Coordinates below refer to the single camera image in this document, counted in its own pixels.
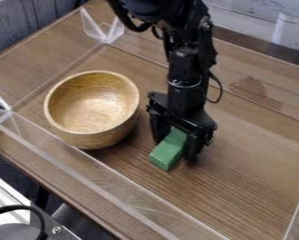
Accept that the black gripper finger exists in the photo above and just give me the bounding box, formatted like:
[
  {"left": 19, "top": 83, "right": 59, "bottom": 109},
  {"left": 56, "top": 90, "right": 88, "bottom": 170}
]
[
  {"left": 183, "top": 130, "right": 213, "bottom": 161},
  {"left": 150, "top": 110, "right": 170, "bottom": 143}
]

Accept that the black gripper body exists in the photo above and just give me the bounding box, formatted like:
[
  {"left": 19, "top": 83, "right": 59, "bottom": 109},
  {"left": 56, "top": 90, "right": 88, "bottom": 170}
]
[{"left": 147, "top": 79, "right": 218, "bottom": 135}]

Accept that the green rectangular block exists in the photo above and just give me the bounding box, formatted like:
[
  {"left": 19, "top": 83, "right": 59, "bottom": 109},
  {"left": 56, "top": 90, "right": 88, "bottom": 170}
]
[{"left": 150, "top": 127, "right": 187, "bottom": 171}]

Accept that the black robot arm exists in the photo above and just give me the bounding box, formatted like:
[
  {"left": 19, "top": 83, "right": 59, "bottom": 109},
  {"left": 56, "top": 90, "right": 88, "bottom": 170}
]
[{"left": 107, "top": 0, "right": 218, "bottom": 160}]

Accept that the brown wooden bowl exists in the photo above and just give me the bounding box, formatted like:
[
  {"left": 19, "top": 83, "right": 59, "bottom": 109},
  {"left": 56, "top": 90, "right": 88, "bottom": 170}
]
[{"left": 44, "top": 70, "right": 140, "bottom": 150}]

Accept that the white container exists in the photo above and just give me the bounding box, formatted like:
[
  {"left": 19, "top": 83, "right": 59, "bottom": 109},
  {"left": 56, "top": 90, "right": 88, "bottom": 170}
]
[{"left": 271, "top": 12, "right": 299, "bottom": 51}]

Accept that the clear acrylic front wall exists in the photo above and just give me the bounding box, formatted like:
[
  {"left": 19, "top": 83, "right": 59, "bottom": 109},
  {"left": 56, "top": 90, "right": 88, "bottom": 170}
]
[{"left": 0, "top": 110, "right": 229, "bottom": 240}]

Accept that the clear acrylic corner bracket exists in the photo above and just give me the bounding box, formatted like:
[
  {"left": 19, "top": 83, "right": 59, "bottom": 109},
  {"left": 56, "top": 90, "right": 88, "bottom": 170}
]
[{"left": 79, "top": 7, "right": 126, "bottom": 44}]

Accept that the grey metal bracket with screw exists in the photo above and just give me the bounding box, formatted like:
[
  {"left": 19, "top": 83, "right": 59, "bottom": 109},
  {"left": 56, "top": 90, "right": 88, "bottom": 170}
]
[{"left": 30, "top": 212, "right": 82, "bottom": 240}]

